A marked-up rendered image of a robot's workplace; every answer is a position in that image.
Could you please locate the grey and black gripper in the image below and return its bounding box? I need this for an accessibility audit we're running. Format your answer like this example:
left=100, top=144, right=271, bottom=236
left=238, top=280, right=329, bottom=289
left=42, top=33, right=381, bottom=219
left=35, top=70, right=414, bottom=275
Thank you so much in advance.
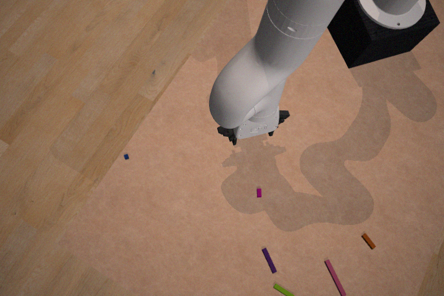
left=217, top=107, right=290, bottom=145

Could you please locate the orange-brown rectangular bar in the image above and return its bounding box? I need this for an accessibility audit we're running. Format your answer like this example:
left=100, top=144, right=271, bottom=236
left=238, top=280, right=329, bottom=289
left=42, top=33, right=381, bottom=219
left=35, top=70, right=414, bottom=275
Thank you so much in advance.
left=361, top=233, right=376, bottom=249

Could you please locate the purple rod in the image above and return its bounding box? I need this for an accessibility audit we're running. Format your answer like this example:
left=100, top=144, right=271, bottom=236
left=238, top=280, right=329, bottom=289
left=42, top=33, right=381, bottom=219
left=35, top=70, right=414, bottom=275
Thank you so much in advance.
left=262, top=248, right=277, bottom=273

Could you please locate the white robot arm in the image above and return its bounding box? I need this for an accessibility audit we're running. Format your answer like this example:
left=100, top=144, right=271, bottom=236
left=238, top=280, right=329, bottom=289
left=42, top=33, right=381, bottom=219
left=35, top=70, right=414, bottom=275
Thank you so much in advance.
left=209, top=0, right=426, bottom=129

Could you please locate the pink rod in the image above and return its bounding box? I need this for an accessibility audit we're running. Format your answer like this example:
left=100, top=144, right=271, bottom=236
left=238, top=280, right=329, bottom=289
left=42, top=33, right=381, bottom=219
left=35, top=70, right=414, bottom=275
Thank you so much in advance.
left=324, top=260, right=346, bottom=296

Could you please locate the lime green rod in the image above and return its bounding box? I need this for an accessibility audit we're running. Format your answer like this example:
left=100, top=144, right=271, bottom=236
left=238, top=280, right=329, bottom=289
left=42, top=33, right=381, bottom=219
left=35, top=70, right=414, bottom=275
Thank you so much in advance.
left=273, top=284, right=294, bottom=296

